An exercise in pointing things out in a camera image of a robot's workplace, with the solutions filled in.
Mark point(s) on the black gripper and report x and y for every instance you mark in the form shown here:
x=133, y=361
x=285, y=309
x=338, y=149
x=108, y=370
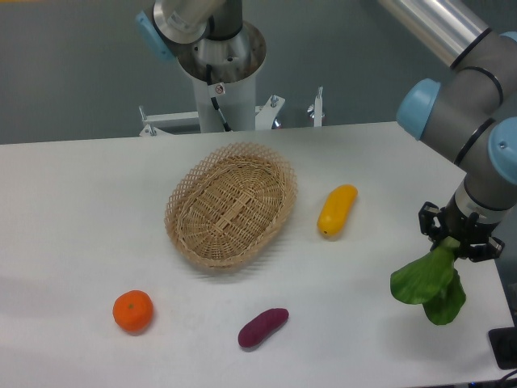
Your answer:
x=449, y=227

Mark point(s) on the green bok choy vegetable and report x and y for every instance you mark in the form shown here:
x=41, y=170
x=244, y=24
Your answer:
x=433, y=283

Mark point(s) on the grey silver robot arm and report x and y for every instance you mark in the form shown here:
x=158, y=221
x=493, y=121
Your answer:
x=455, y=120

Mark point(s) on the black device at table edge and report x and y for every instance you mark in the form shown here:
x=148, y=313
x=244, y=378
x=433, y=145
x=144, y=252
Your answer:
x=503, y=344

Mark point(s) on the yellow squash toy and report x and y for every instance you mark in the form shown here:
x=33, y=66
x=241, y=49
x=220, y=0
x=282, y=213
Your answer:
x=335, y=210

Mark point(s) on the purple sweet potato toy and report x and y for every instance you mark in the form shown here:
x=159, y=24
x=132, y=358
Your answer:
x=263, y=325

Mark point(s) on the woven wicker basket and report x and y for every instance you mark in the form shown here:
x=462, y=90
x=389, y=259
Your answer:
x=230, y=205

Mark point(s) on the orange mandarin toy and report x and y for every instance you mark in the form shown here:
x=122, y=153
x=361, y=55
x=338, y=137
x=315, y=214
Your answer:
x=133, y=311

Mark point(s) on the white bracket with bolt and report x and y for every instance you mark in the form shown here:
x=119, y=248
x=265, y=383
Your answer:
x=315, y=111

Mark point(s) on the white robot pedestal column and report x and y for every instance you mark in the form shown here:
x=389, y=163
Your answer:
x=223, y=75

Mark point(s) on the white metal base frame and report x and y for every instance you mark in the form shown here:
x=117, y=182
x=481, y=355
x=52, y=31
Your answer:
x=169, y=121

